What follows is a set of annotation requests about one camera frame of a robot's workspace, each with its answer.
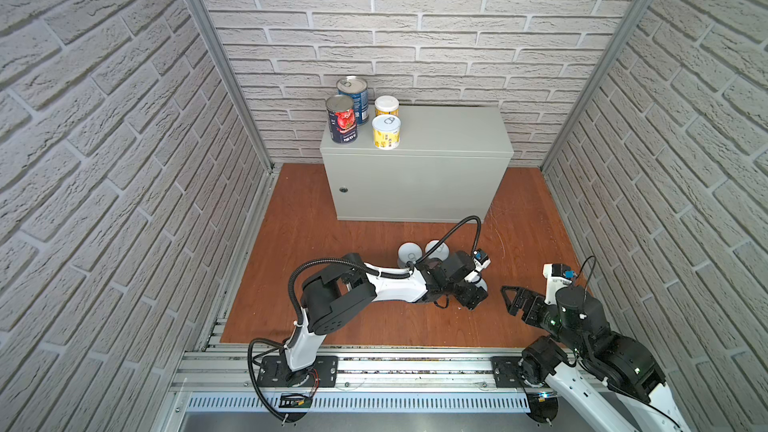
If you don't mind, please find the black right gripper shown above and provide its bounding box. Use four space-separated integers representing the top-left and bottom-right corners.
501 283 586 361

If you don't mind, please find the pink label pull-tab can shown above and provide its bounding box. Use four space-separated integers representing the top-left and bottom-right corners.
425 240 450 260

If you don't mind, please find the grey label pull-tab can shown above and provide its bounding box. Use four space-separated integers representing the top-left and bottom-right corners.
397 242 423 268

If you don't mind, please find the yellow label pull-tab can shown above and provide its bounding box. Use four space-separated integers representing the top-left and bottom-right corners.
372 114 402 150

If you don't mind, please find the white lid small can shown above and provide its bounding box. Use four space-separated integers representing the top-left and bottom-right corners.
375 95 400 116

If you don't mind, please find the dark tomato label can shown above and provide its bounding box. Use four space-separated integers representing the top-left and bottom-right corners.
326 94 357 144

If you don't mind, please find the blue label tin can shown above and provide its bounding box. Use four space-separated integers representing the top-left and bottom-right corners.
336 76 369 125

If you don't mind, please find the plain lid silver can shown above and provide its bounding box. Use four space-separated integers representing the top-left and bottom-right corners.
472 279 488 295

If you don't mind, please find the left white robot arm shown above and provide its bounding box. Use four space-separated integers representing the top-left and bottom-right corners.
248 250 491 387

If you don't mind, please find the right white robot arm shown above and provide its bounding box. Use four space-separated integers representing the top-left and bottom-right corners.
501 284 690 431

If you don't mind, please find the grey metal cabinet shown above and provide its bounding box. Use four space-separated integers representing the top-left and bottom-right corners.
320 105 513 223

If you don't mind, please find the perforated white vent strip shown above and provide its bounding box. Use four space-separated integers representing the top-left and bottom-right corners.
186 392 530 413

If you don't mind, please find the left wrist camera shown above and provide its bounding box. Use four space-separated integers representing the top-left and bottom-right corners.
473 249 491 274

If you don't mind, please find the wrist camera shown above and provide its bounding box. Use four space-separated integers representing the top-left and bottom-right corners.
543 263 577 305
473 249 491 274

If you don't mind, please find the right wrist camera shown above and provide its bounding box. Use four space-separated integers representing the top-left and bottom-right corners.
543 263 577 305

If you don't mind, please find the left black corrugated cable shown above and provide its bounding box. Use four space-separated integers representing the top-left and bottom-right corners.
247 215 483 422

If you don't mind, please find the front aluminium mounting rail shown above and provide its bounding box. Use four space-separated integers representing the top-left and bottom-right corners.
170 344 522 392

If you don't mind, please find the left floor aluminium rail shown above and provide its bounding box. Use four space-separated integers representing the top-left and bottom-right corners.
141 164 282 431

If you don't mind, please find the right aluminium corner post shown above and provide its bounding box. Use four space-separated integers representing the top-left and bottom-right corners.
540 0 654 173

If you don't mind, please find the aluminium corner post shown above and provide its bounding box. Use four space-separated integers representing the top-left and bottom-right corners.
184 0 275 172
540 0 654 173

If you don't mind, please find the left aluminium corner post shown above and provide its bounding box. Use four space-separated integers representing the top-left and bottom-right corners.
184 0 275 172

